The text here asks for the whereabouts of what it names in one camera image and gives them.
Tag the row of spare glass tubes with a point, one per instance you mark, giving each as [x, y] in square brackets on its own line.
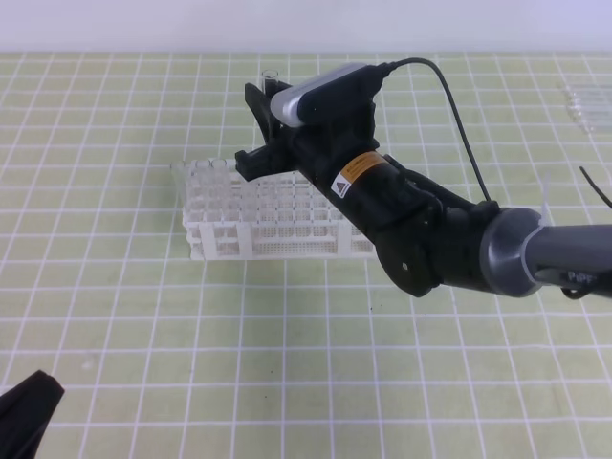
[589, 106]

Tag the green checked tablecloth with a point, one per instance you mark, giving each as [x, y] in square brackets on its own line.
[162, 356]

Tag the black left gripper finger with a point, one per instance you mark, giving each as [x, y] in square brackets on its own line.
[26, 411]

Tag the white cable tie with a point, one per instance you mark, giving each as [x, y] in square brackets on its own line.
[544, 221]

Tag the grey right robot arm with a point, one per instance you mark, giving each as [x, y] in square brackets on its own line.
[424, 235]

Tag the white test tube rack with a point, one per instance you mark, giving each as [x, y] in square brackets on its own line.
[279, 217]

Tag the clear glass test tube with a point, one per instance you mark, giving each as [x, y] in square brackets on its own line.
[270, 88]

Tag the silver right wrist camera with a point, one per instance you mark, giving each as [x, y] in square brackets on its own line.
[328, 96]

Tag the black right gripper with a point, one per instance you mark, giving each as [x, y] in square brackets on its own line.
[380, 198]

